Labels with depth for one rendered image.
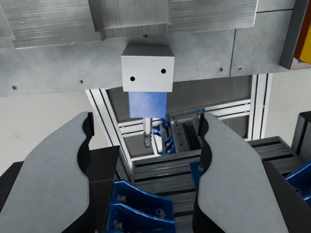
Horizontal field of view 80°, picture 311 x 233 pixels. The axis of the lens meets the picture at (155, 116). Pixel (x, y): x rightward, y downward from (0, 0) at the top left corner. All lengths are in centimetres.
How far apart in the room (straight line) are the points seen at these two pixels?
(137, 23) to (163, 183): 33
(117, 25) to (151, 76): 5
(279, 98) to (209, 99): 57
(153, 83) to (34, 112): 123
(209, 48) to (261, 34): 6
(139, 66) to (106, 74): 7
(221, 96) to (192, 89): 15
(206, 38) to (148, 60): 9
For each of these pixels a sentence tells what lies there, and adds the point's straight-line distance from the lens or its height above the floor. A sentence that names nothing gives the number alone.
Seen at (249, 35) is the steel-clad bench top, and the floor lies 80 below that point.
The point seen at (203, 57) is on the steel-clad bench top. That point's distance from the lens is 25.
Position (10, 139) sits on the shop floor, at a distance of 160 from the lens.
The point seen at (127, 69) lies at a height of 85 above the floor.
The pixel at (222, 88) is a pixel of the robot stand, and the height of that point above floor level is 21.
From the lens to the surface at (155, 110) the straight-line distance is 22.
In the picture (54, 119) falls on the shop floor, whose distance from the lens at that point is 135.
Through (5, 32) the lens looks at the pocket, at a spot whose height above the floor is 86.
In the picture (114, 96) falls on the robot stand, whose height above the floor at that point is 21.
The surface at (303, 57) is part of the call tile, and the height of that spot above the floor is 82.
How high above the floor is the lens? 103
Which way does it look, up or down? 59 degrees down
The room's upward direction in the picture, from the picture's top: 176 degrees clockwise
